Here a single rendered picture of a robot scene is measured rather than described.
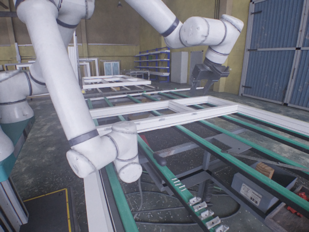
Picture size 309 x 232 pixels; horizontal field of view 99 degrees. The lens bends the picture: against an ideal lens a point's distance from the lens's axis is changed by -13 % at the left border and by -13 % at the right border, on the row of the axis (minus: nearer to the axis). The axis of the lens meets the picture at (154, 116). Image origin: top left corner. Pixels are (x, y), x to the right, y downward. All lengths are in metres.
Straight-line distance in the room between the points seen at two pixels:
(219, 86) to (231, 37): 7.53
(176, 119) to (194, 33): 0.76
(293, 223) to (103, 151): 0.95
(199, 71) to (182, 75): 9.65
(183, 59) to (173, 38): 9.67
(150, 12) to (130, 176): 0.58
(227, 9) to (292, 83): 4.25
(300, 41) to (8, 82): 6.99
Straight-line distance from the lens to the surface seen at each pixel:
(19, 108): 1.09
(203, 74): 0.68
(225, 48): 0.63
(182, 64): 10.28
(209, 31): 0.54
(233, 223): 1.70
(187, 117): 1.21
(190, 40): 0.53
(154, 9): 0.60
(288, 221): 1.06
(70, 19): 0.73
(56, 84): 0.47
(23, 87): 1.09
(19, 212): 1.37
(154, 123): 1.06
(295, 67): 6.80
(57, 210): 1.40
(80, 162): 0.43
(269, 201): 0.98
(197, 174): 1.17
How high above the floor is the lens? 1.30
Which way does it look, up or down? 19 degrees down
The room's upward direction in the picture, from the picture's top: straight up
